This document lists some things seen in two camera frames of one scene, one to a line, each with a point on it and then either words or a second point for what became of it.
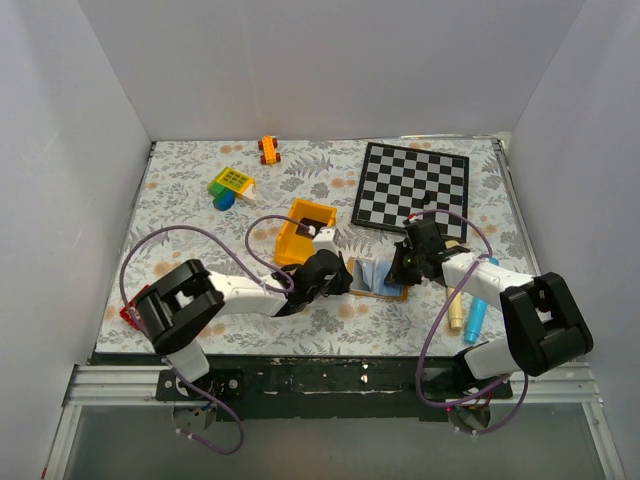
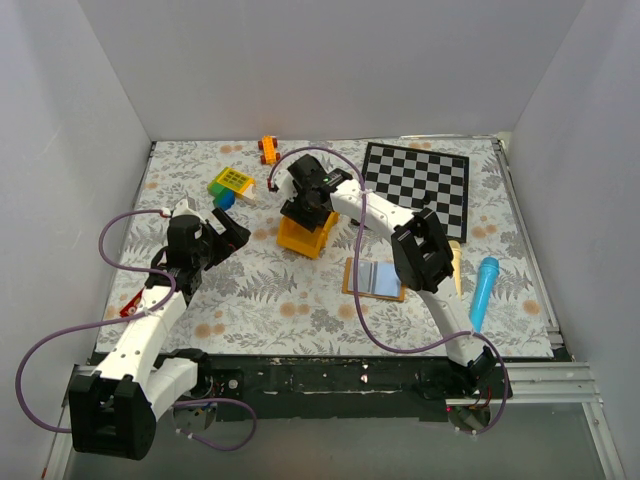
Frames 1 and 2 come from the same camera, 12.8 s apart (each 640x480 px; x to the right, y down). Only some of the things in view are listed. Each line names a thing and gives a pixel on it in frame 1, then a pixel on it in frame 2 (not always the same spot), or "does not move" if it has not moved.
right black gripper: x=397 y=276 → x=294 y=212
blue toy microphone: x=477 y=314 does not move
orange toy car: x=268 y=145 does not move
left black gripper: x=343 y=280 → x=233 y=237
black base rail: x=246 y=388 does not move
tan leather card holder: x=368 y=279 does not move
